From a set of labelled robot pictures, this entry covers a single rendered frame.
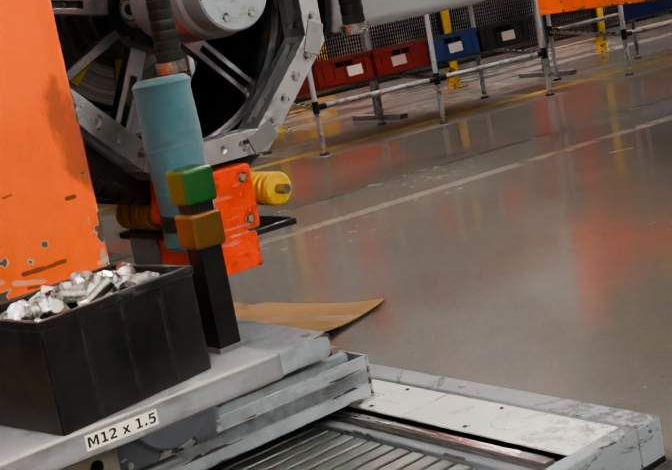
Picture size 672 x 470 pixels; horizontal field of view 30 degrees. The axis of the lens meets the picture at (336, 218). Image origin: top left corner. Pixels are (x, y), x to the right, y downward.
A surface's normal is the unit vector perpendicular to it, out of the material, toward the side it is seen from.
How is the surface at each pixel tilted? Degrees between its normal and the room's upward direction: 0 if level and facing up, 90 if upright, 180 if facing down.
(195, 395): 90
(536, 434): 0
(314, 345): 90
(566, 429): 0
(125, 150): 90
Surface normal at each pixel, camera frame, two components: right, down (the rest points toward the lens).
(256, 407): 0.62, 0.03
